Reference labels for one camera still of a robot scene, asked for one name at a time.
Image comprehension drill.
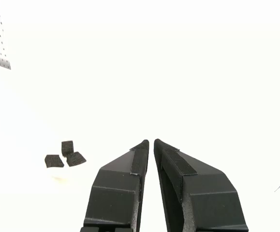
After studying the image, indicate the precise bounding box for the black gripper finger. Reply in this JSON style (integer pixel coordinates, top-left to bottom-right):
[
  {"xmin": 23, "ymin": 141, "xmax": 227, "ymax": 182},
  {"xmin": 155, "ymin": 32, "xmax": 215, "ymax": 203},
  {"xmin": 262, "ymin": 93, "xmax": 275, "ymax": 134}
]
[
  {"xmin": 153, "ymin": 138, "xmax": 250, "ymax": 232},
  {"xmin": 79, "ymin": 139, "xmax": 150, "ymax": 232}
]

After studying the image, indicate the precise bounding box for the black foam box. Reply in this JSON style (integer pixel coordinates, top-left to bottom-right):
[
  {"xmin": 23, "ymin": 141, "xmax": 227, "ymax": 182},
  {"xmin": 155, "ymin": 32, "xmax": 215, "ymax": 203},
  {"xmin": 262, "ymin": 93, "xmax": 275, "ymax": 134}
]
[
  {"xmin": 66, "ymin": 151, "xmax": 87, "ymax": 168},
  {"xmin": 44, "ymin": 154, "xmax": 65, "ymax": 169},
  {"xmin": 61, "ymin": 140, "xmax": 74, "ymax": 157}
]

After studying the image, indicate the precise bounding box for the white bowl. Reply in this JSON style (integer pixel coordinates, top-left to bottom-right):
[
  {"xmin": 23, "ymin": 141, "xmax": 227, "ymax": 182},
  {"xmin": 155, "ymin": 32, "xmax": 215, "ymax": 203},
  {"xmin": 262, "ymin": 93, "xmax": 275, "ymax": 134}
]
[{"xmin": 37, "ymin": 137, "xmax": 93, "ymax": 186}]

